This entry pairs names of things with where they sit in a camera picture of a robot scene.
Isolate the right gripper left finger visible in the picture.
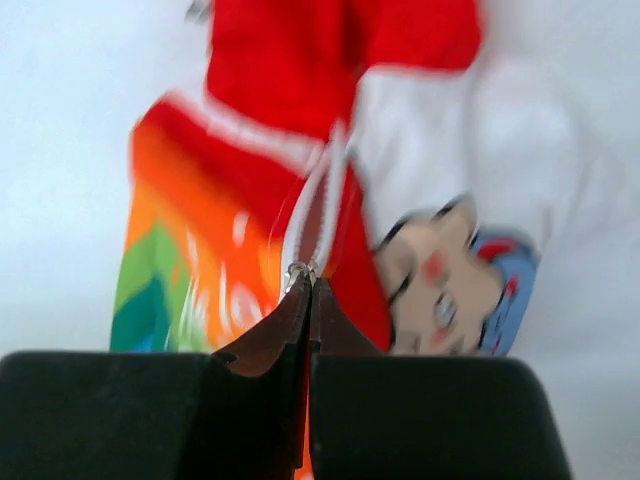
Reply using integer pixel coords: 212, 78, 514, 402
1, 272, 312, 479

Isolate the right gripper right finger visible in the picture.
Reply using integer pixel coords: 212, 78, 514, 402
309, 279, 571, 479

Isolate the rainbow striped kids jacket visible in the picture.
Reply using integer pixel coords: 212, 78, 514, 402
110, 1, 617, 355

